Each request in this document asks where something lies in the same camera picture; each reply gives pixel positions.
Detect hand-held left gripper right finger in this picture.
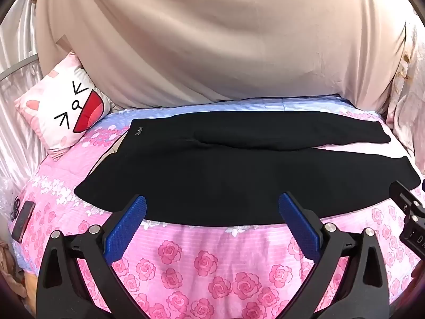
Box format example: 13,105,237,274
278,192,400,319

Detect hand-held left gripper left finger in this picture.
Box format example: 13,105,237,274
36,194,148,319

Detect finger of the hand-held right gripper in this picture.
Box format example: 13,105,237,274
389,180,425,214

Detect black pants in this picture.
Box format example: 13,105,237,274
74,110,420,227

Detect pink floral bedsheet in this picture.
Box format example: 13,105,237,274
11,95,425,319

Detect dark smartphone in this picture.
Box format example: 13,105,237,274
11,201,36,242

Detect pale floral curtain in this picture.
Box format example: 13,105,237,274
385,10,425,175

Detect tan cloth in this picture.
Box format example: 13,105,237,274
0,241,38,309

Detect cat face pillow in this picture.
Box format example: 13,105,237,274
15,51,115,162

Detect silver satin curtain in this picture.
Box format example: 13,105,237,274
0,0,50,207

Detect grey metal rod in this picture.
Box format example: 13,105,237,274
0,53,40,81

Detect beige curtain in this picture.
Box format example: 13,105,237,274
35,0,407,115

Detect black cable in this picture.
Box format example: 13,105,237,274
8,197,21,223

